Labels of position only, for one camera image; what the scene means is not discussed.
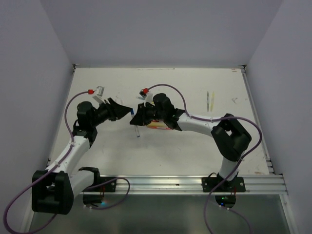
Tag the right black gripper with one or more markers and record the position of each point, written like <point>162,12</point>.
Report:
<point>140,118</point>

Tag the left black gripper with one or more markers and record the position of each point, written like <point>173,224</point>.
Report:
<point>119,111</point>

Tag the green thin pen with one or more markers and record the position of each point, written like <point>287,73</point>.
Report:
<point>208,101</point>

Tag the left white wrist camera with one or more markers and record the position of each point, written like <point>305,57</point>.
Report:
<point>98,94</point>

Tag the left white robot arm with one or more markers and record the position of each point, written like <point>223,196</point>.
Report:
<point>55,188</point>

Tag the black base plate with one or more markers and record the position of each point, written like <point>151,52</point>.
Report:
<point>235,185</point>
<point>103,184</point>

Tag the blue white marker pen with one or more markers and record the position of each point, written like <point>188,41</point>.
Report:
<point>137,131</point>

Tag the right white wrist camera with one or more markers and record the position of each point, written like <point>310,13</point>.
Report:
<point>147,96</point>

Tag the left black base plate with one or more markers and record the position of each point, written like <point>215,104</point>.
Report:
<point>103,184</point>

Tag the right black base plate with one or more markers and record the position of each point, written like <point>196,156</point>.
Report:
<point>235,185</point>

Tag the fat yellow highlighter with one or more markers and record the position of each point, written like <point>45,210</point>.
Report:
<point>156,124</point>

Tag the yellow thin pen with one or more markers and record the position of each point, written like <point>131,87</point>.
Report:
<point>212,101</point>

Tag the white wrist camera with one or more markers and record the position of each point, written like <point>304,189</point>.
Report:
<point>98,94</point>
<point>147,96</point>

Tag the aluminium front rail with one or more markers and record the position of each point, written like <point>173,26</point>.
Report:
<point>191,185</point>

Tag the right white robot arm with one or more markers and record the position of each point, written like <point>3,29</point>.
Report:
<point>231,138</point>

